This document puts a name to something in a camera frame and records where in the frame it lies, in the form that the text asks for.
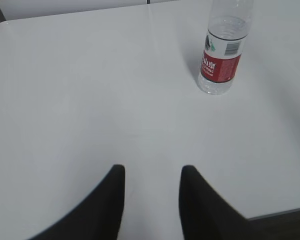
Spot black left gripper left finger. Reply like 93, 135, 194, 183
32, 164, 126, 240

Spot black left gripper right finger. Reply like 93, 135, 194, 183
179, 165, 259, 240

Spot clear water bottle red label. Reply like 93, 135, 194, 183
197, 0, 254, 95

